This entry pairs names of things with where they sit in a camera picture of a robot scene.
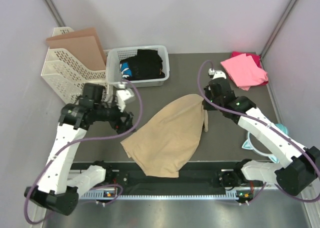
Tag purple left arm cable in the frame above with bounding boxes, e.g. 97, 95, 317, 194
24, 79, 144, 225

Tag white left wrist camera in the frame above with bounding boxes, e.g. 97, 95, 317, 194
105, 81, 135, 112

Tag white plastic laundry basket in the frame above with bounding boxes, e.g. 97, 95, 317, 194
104, 45, 170, 88

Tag brown paper folder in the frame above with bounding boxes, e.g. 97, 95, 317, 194
46, 28, 107, 71

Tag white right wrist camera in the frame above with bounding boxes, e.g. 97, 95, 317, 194
208, 68, 227, 80

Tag teal cat ear headphones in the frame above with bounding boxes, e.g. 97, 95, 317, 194
241, 122, 291, 165

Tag beige t shirt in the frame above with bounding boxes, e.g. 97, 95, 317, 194
121, 94, 209, 178

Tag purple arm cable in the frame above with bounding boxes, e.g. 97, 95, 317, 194
24, 79, 144, 225
198, 60, 320, 203

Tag grey slotted cable duct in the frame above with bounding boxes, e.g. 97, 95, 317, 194
80, 188, 252, 201

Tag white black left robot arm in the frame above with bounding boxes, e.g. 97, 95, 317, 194
24, 83, 135, 215

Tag magenta folded t shirt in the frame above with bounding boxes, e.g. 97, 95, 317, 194
230, 51, 269, 87

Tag blue white t shirt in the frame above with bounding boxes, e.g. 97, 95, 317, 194
120, 62, 132, 79

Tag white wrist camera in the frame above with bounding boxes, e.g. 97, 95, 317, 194
105, 81, 135, 112
208, 68, 227, 80

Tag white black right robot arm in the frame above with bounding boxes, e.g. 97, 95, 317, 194
203, 77, 320, 196

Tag black t shirt in basket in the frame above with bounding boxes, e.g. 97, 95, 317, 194
120, 49, 165, 81

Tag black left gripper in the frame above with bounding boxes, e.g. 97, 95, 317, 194
94, 96, 137, 136

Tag white mesh file organizer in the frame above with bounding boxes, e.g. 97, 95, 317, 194
41, 27, 108, 103

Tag pink folded t shirt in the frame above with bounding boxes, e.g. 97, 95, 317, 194
220, 53, 269, 91

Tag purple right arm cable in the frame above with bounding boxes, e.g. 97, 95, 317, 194
198, 60, 320, 203

